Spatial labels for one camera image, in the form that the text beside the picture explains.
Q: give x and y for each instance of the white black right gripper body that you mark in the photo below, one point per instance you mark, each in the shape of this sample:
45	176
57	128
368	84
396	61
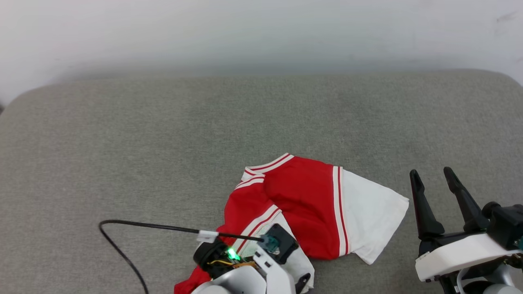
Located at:
461	255

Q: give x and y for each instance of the red and white shirt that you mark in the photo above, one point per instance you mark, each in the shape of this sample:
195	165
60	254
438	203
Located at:
306	196

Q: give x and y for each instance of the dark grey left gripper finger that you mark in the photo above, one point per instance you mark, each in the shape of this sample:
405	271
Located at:
302	282

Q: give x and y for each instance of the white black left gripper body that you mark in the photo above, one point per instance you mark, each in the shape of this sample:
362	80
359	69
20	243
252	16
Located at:
278	277

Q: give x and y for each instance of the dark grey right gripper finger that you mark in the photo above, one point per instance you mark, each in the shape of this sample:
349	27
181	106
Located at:
425	212
470	208

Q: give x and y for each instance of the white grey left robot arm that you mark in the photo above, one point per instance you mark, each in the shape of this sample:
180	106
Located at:
237	285

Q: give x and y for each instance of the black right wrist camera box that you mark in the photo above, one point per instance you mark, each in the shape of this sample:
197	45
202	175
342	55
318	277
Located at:
506	224

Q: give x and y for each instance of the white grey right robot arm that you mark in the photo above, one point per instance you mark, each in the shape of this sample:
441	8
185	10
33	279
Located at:
498	288

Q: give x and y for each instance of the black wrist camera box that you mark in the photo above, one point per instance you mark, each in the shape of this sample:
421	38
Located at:
506	224
287	245

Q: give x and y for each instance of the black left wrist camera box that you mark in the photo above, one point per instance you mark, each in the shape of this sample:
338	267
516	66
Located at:
287	245

